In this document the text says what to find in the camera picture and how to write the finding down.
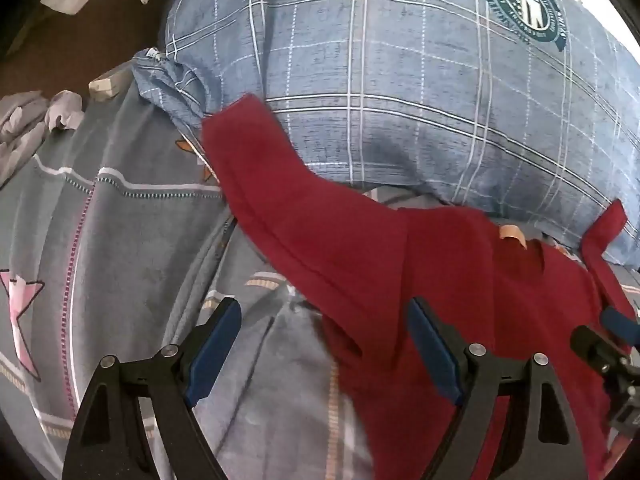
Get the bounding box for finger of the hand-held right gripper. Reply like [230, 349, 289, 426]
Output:
[571, 306, 640, 377]

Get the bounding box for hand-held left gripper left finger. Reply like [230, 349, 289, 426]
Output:
[61, 297, 242, 480]

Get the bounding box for grey star-print bed sheet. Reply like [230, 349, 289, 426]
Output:
[0, 55, 640, 480]

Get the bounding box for small wooden block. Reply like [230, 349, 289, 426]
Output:
[89, 72, 132, 99]

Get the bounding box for blue plaid pillow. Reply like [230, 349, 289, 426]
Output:
[135, 0, 640, 266]

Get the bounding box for dark red shirt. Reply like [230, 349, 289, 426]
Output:
[201, 94, 640, 480]

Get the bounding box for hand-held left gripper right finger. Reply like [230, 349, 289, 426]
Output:
[407, 297, 591, 480]

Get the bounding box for light grey crumpled cloth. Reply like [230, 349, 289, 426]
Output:
[0, 90, 86, 186]

